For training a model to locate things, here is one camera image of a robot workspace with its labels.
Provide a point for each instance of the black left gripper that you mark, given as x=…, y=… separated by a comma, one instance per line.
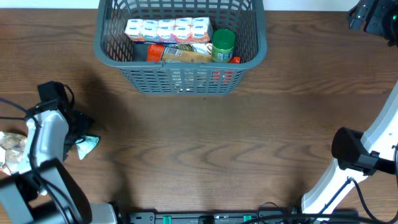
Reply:
x=81, y=119

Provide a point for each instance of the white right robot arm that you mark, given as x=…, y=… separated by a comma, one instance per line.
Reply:
x=358, y=155

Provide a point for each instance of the white blue printed carton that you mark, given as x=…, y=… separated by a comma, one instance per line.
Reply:
x=185, y=30

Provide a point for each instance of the small tan sachet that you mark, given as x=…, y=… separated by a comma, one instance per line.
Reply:
x=12, y=150

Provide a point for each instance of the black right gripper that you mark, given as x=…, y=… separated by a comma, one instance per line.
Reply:
x=382, y=9

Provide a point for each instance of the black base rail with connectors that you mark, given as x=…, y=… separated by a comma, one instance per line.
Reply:
x=152, y=216

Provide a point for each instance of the mint green packet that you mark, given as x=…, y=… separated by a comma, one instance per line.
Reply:
x=85, y=145

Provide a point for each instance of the green lidded jar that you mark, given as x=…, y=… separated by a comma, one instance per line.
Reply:
x=223, y=45

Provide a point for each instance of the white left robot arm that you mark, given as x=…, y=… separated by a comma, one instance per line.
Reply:
x=41, y=190

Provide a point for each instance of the grey plastic lattice basket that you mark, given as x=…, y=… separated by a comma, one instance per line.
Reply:
x=246, y=18

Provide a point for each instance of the gold foil snack pouch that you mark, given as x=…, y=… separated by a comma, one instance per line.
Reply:
x=205, y=48

